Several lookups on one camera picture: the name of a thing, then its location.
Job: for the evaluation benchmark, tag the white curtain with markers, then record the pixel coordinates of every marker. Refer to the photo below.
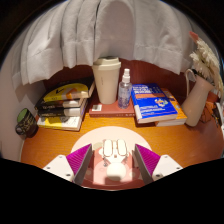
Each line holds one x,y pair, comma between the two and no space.
110,26

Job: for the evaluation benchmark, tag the round cartoon mouse pad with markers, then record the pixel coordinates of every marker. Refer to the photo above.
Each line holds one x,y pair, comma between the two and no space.
113,133

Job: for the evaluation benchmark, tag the blue book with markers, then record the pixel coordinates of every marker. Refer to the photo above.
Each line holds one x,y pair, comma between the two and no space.
151,101

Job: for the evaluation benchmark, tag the clear spray bottle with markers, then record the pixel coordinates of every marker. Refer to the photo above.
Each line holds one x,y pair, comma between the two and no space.
124,93

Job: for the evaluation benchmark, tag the cream travel tumbler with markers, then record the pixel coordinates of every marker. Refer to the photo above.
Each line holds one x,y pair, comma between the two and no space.
106,81

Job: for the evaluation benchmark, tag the dark mug green inside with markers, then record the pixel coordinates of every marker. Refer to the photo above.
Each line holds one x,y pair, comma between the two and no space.
26,125

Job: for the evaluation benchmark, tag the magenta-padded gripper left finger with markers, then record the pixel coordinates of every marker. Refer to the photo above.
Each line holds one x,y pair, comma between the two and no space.
63,166

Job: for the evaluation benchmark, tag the orange book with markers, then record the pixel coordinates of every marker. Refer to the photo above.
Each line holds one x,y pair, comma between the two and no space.
180,113

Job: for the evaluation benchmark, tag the white computer mouse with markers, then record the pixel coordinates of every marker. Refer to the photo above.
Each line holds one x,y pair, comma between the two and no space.
115,160

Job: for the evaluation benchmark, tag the dark red book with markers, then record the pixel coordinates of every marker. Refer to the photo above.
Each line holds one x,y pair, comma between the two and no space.
106,110

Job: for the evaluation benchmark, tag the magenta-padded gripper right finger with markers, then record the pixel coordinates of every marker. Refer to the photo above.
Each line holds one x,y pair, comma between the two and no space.
161,166

